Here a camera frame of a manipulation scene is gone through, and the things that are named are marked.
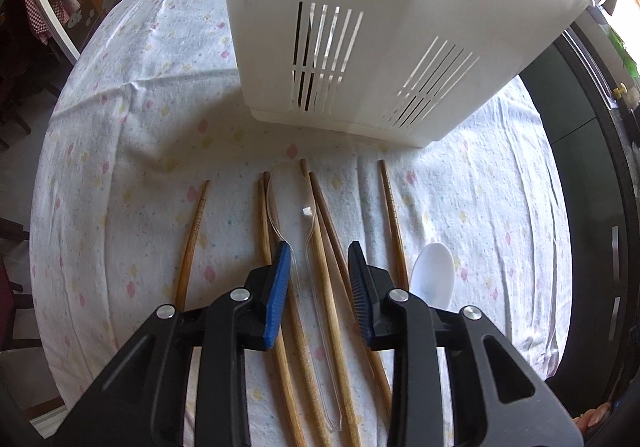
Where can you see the brown wooden chopstick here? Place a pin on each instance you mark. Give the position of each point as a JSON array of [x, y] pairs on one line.
[[327, 287], [265, 227], [392, 222], [195, 237], [304, 342], [330, 227]]

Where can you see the person's right hand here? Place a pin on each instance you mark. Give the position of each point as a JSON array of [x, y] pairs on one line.
[[592, 419]]

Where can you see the dark green sink cabinets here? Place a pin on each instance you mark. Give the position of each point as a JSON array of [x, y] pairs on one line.
[[575, 152]]

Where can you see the small white plastic fragment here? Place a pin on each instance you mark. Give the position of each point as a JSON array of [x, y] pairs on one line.
[[306, 213]]

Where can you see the clear plastic spoon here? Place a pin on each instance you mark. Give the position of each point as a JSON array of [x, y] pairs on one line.
[[274, 222], [314, 277]]

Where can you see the white plastic spoon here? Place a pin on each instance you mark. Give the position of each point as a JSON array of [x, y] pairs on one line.
[[432, 272]]

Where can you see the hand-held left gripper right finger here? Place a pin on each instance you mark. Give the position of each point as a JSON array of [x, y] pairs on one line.
[[359, 297]]

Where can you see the dark wooden dining chairs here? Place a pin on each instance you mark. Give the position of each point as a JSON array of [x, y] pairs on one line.
[[20, 92]]

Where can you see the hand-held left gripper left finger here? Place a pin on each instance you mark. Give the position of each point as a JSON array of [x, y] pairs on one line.
[[280, 287]]

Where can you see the floral white tablecloth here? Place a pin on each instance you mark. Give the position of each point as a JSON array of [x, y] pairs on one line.
[[125, 152]]

